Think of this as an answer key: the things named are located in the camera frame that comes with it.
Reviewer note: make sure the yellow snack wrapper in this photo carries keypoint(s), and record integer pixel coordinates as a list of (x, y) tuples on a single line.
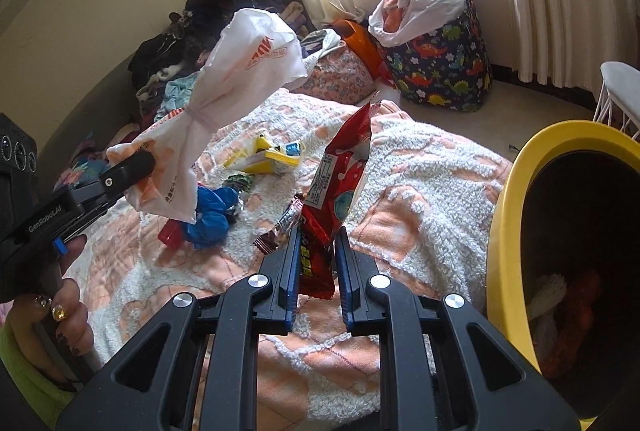
[(265, 158)]

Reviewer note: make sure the green black wrapper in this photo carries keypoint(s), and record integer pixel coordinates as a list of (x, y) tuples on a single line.
[(240, 183)]

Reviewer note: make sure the white round stool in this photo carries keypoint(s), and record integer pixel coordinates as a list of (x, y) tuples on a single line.
[(622, 73)]

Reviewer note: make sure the red plastic bag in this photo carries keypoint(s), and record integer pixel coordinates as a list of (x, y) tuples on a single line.
[(575, 311)]

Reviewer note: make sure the pile of clothes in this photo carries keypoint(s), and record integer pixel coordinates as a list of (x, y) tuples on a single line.
[(170, 51)]

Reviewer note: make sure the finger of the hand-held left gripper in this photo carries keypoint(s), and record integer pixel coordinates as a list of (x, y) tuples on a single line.
[(120, 176)]

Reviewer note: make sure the blue plastic bag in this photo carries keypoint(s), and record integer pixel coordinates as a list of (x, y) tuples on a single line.
[(210, 216)]

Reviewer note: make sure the lavender white cloth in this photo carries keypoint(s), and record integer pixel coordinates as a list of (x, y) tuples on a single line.
[(320, 42)]

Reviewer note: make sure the red foil wrapper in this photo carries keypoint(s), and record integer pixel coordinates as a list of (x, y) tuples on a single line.
[(170, 233)]

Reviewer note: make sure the white plastic bag orange print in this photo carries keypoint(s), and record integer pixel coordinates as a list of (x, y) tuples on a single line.
[(245, 56)]

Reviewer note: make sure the yellow trash bin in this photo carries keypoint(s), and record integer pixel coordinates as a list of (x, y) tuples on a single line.
[(505, 236)]

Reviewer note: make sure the brown candy wrapper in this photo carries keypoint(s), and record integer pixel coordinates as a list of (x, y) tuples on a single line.
[(265, 242)]

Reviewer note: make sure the pink floral bag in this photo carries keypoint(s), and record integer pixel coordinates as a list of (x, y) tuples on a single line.
[(340, 71)]

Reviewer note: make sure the colourful printed cloth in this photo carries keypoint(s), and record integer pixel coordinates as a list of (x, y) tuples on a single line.
[(87, 166)]

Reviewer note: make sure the peach white fluffy blanket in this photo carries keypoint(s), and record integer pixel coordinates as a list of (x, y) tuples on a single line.
[(425, 191)]

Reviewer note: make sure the red snack packet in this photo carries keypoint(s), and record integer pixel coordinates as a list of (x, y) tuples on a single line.
[(335, 191)]

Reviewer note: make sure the wide cream curtain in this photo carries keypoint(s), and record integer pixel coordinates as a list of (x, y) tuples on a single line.
[(550, 1)]

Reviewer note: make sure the grey headboard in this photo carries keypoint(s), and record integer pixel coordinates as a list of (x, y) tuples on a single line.
[(90, 111)]

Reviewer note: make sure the silver brown wrapper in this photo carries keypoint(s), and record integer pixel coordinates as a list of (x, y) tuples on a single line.
[(289, 218)]

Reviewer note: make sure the crumpled white tissue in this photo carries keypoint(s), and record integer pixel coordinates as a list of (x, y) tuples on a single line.
[(547, 296)]

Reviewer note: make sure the person's left forearm green sleeve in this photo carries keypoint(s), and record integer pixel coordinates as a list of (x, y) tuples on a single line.
[(25, 381)]

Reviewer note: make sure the small blue white wrapper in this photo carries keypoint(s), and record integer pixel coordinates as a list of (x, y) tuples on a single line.
[(292, 148)]

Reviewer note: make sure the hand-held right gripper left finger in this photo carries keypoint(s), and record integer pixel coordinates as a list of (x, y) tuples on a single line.
[(292, 281)]

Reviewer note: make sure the dinosaur print storage basket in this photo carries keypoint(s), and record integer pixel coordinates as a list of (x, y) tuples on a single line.
[(440, 66)]

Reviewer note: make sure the light blue cloth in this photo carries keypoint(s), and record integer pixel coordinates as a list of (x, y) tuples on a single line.
[(180, 91)]

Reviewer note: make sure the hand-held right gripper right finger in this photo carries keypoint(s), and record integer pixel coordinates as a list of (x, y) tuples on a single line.
[(345, 281)]

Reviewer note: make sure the person's left hand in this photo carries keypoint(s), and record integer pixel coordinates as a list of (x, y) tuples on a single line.
[(72, 321)]

